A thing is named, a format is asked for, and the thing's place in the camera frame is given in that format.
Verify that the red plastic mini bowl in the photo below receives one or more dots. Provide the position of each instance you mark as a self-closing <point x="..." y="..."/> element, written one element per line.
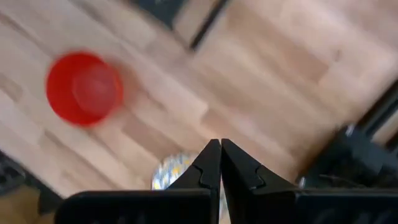
<point x="84" y="88"/>

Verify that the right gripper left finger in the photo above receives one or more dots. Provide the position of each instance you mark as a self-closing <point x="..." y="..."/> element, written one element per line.
<point x="199" y="174"/>

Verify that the black perforated metal rack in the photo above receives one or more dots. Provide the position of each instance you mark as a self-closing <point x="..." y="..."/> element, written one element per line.
<point x="155" y="9"/>

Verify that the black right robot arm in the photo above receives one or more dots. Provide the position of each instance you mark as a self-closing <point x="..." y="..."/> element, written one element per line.
<point x="348" y="161"/>

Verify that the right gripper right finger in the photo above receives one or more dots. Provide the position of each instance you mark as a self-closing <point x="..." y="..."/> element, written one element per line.
<point x="245" y="177"/>

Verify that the yellow patterned mini bowl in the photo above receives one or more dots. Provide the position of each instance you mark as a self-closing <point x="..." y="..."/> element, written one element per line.
<point x="169" y="172"/>

